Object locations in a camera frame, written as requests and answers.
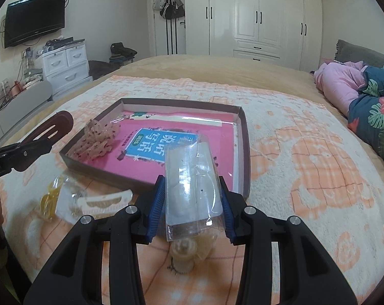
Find yellow rings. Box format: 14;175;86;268
39;175;84;225

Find pearl ball hair tie bag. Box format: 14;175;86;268
169;229;219;274

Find clear plastic packet white item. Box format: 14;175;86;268
165;136;224;242

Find dark red hair clip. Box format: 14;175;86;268
22;111;74;145

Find grey white bench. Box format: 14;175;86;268
0;81;53;147

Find pile of dark clothes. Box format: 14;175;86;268
109;42;138;66

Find blue floral quilt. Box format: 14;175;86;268
348;66;384;161

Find white claw hair clip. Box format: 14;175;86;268
77;190;133;217

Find pink-lined shallow cardboard box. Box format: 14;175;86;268
60;98;251;197

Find white door with hanging bags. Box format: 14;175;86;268
147;0;186;56

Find white glossy wardrobe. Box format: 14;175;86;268
185;0;322;72

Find wall-mounted black television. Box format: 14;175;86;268
4;0;67;48

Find grey pillow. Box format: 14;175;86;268
335;39;384;68

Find white drawer cabinet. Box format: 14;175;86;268
38;41;93;98

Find tan bed cover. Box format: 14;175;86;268
0;54;384;185

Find pink quilt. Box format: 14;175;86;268
313;61;366;116

